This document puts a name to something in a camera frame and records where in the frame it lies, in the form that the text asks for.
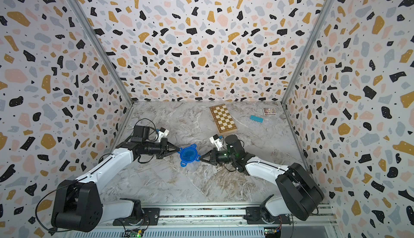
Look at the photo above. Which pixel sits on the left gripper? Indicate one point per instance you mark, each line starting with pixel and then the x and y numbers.
pixel 164 151

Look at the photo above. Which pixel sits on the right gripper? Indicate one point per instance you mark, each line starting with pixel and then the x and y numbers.
pixel 207 155

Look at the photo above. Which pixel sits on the blue container lid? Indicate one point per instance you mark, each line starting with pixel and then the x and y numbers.
pixel 188 155

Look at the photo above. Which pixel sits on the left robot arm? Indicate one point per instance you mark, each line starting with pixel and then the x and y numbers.
pixel 77 202

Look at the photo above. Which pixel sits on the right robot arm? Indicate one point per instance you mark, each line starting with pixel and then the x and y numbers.
pixel 299 196

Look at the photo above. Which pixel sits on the wooden chessboard box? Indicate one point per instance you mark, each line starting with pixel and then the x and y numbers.
pixel 223 120

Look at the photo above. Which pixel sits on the teal small box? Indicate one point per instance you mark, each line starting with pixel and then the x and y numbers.
pixel 256 119

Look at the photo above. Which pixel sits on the playing card box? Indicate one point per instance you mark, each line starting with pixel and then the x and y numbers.
pixel 270 111

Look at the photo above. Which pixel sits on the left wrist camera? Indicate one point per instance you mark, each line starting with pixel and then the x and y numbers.
pixel 161 133

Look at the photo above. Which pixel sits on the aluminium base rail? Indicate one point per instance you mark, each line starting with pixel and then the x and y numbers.
pixel 216 220

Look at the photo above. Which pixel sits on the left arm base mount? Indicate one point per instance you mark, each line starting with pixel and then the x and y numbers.
pixel 134 215

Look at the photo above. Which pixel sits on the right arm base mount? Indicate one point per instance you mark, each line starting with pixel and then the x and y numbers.
pixel 269 211

